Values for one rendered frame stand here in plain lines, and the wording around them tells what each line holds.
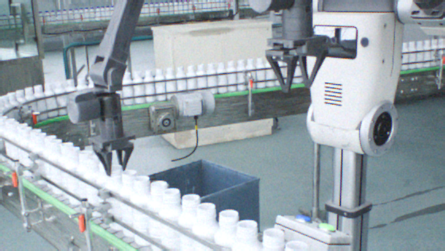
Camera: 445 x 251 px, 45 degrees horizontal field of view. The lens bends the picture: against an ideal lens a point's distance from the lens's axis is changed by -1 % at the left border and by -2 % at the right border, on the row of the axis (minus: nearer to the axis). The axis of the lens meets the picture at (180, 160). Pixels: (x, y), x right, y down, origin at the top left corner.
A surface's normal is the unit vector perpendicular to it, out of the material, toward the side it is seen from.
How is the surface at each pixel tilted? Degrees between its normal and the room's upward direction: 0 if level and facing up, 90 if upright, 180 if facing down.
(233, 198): 90
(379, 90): 101
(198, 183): 90
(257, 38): 90
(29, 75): 90
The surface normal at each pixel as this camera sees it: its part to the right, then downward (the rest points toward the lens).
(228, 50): 0.33, 0.28
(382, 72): 0.61, 0.39
